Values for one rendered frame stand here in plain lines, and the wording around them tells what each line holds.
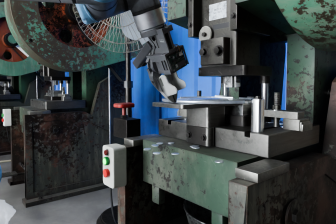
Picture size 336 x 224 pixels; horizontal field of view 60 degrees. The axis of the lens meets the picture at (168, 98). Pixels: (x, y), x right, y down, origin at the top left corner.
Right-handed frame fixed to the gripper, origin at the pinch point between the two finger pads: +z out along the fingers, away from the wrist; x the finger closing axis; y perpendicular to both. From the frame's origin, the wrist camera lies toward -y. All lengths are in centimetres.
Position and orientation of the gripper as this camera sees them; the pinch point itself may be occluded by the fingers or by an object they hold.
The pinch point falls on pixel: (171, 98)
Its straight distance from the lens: 82.0
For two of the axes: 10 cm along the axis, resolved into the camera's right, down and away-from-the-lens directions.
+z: 3.1, 8.9, 3.3
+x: 6.7, -4.5, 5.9
